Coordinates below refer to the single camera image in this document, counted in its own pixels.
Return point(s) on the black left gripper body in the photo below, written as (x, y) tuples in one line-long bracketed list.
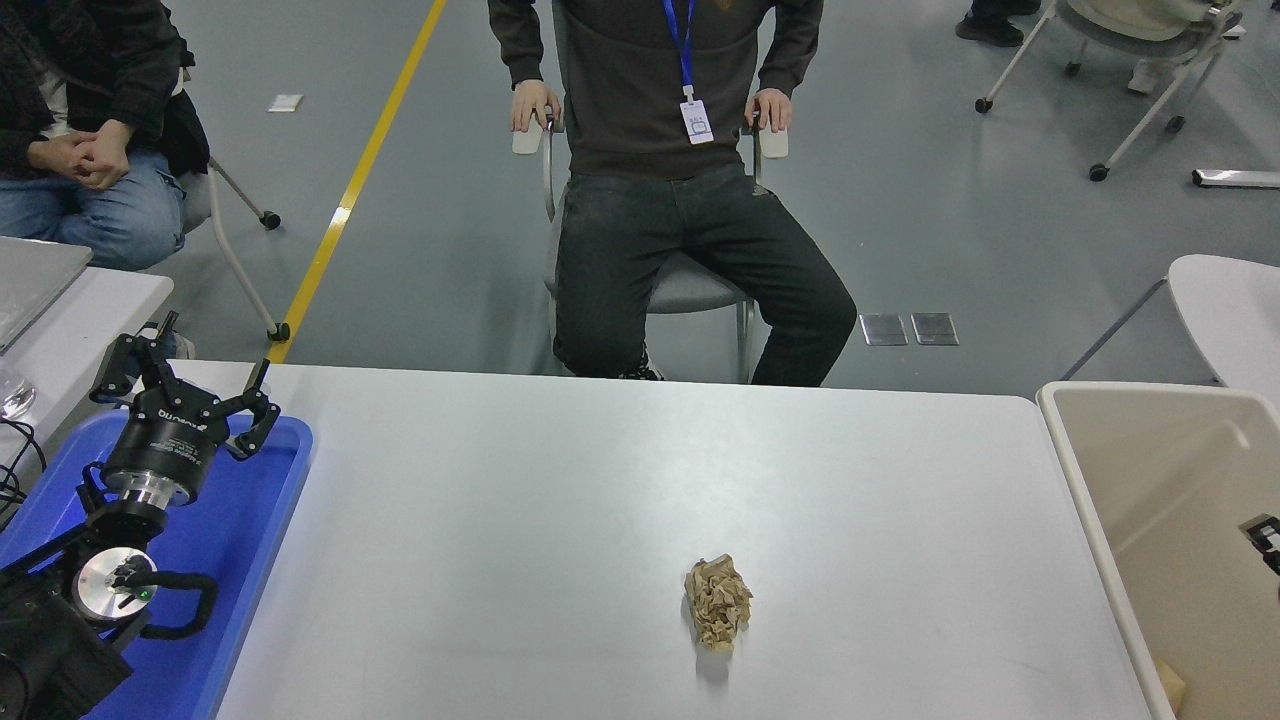
[(160, 440)]

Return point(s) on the jacket person's left hand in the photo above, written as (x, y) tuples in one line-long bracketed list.
[(108, 155)]

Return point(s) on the jacket person's right hand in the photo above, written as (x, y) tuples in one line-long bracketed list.
[(60, 155)]

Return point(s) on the lanyard person's right hand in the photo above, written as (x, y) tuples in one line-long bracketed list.
[(535, 105)]

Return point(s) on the lanyard person's left hand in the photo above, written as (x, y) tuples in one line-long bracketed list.
[(770, 110)]

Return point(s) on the white side table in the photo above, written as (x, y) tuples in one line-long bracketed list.
[(100, 320)]

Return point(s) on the clear glass cup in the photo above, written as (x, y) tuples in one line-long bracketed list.
[(15, 395)]

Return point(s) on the large pale bin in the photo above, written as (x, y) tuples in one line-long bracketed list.
[(1150, 470)]

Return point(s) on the blue plastic tray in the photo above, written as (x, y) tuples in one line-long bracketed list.
[(250, 560)]

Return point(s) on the white wheeled chair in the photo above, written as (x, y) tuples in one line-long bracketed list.
[(197, 200)]

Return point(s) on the tan paper scrap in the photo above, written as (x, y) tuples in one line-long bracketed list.
[(1170, 682)]

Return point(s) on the white moulded chair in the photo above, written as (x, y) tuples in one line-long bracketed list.
[(1230, 310)]

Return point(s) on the person in black jacket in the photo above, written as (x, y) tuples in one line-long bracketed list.
[(90, 60)]

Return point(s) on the metal floor plate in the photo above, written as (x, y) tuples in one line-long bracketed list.
[(934, 329), (884, 329)]

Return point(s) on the grey office chair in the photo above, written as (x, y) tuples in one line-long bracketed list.
[(700, 290)]

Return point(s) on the person in white trousers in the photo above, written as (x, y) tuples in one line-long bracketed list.
[(1150, 75)]

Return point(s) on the cream wheeled chair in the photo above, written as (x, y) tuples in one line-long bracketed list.
[(1100, 40)]

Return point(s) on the person in dark shoes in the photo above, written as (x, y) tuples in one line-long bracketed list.
[(995, 28)]

